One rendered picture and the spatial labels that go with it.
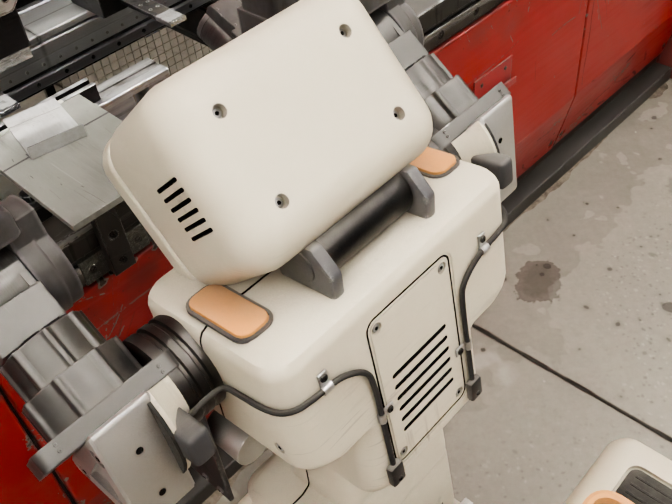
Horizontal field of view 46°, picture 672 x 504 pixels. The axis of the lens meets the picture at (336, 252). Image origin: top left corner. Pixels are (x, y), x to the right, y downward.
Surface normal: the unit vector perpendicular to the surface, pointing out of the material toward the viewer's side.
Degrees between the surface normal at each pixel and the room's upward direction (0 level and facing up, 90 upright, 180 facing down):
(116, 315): 90
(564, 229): 0
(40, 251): 37
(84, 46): 90
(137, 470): 82
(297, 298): 8
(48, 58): 90
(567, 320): 0
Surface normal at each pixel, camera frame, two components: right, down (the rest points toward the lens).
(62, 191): -0.09, -0.71
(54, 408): -0.14, 0.12
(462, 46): 0.72, 0.44
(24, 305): 0.37, -0.31
